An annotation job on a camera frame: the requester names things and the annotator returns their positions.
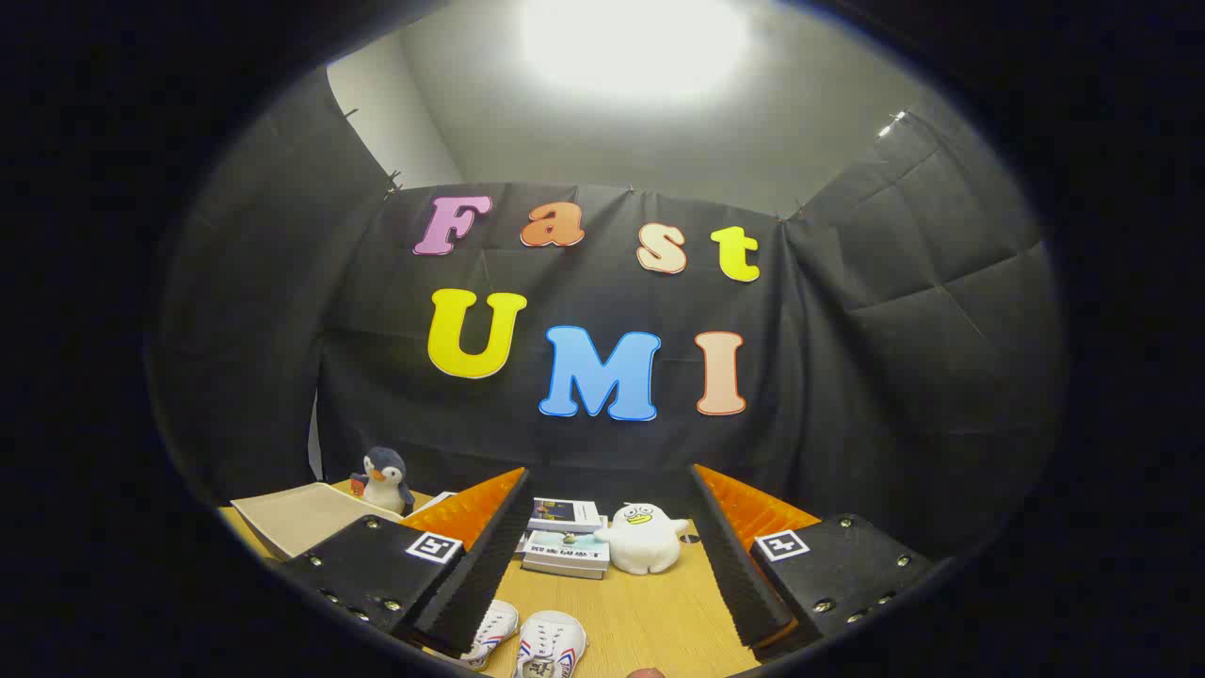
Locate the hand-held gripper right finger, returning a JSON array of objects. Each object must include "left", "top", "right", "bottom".
[{"left": 687, "top": 461, "right": 942, "bottom": 660}]

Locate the book with dark blue cover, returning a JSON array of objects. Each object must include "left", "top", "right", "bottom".
[{"left": 527, "top": 497, "right": 603, "bottom": 534}]

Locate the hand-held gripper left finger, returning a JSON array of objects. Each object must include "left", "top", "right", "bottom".
[{"left": 279, "top": 466, "right": 534, "bottom": 660}]

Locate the black backdrop cloth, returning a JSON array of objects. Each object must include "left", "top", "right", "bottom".
[{"left": 151, "top": 66, "right": 1069, "bottom": 557}]

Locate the book with light blue cover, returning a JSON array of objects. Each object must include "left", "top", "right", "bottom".
[{"left": 521, "top": 529, "right": 611, "bottom": 569}]

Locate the grey penguin plush toy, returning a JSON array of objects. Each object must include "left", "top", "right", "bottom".
[{"left": 350, "top": 446, "right": 416, "bottom": 516}]

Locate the white canvas shoe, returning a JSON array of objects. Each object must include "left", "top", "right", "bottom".
[
  {"left": 513, "top": 610, "right": 588, "bottom": 678},
  {"left": 442, "top": 600, "right": 521, "bottom": 671}
]

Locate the beige fabric storage box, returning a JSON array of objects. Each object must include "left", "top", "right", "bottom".
[{"left": 231, "top": 482, "right": 406, "bottom": 561}]

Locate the thick white-edged book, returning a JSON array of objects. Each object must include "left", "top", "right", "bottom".
[{"left": 521, "top": 557, "right": 609, "bottom": 580}]

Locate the white duck plush toy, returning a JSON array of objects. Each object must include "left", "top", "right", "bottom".
[{"left": 593, "top": 502, "right": 691, "bottom": 575}]

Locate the bright ceiling light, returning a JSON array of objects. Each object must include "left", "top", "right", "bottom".
[{"left": 513, "top": 0, "right": 754, "bottom": 100}]

